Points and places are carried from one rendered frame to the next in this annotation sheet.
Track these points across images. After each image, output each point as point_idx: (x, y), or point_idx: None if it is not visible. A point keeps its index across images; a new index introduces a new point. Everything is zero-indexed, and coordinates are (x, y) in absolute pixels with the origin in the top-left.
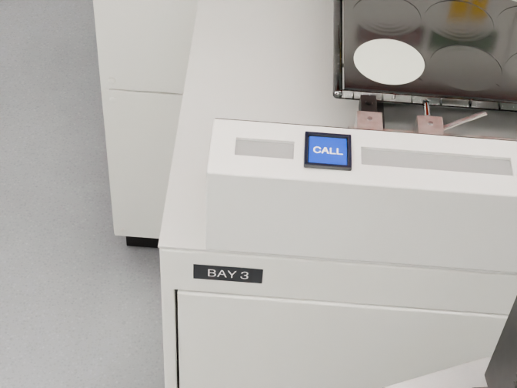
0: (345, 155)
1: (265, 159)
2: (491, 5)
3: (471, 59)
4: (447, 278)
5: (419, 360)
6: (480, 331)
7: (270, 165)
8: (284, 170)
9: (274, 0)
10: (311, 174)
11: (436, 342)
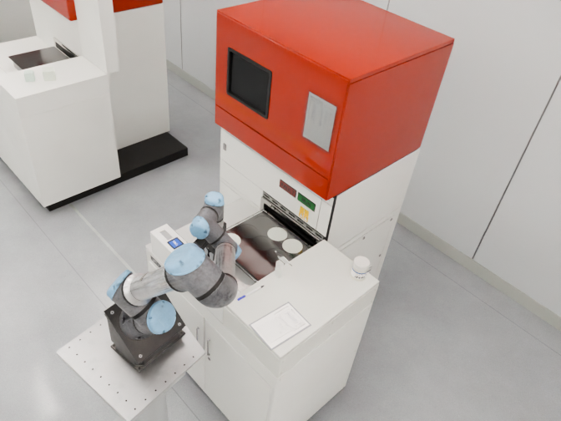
0: (177, 246)
1: (163, 236)
2: (275, 245)
3: (249, 252)
4: (189, 293)
5: (189, 318)
6: (198, 317)
7: (162, 238)
8: (163, 240)
9: (244, 215)
10: (166, 245)
11: (191, 314)
